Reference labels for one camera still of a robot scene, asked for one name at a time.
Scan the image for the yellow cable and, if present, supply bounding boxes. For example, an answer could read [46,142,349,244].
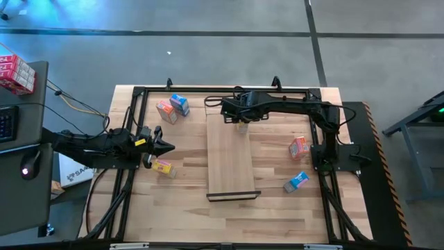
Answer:
[59,94,107,117]

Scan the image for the red carton stack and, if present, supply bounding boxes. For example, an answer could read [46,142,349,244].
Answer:
[0,53,37,96]

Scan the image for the black desk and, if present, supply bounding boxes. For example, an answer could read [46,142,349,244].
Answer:
[0,60,56,238]

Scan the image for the desk caster wheel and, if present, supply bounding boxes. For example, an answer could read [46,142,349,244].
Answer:
[37,224,56,238]

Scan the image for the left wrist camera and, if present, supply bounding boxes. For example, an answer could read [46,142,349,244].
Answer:
[138,125,153,140]

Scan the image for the wooden shelf with black rails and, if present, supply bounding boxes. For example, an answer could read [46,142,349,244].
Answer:
[204,103,262,203]

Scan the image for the black keyboard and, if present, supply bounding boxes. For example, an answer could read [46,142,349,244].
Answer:
[0,105,20,144]

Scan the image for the dark metal cart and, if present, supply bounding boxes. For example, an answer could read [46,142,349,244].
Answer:
[381,90,444,205]

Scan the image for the orange cereal box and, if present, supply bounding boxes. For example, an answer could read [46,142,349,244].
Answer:
[155,100,178,125]
[288,135,311,161]

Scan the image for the silver frame bracket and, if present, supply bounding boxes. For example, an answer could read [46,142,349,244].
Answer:
[109,242,151,250]
[303,244,344,250]

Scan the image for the black computer mouse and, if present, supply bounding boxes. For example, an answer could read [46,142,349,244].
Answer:
[19,149,42,181]

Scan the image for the white cardboard box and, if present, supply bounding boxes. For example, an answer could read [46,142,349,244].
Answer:
[58,152,96,189]

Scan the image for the device with green light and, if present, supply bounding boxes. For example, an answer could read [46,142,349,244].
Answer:
[429,103,444,123]

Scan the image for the black aluminium table frame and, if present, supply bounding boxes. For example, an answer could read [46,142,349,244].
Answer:
[78,85,375,244]

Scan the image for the black cable with clip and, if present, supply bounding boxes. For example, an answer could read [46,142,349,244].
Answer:
[45,78,110,121]

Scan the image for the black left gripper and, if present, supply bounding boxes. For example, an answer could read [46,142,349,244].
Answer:
[133,125,176,169]

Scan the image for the black mat with hazard stripe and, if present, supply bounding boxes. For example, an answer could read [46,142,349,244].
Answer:
[341,101,414,248]

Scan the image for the blue cereal box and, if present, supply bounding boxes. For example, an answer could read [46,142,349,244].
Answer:
[169,94,191,117]
[282,171,310,194]

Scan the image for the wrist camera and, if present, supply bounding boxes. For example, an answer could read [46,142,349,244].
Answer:
[239,90,259,110]
[138,125,153,140]

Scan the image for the small brown cardboard box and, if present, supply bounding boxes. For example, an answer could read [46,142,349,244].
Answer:
[51,180,66,197]

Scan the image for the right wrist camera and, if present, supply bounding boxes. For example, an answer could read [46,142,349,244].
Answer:
[239,90,259,110]

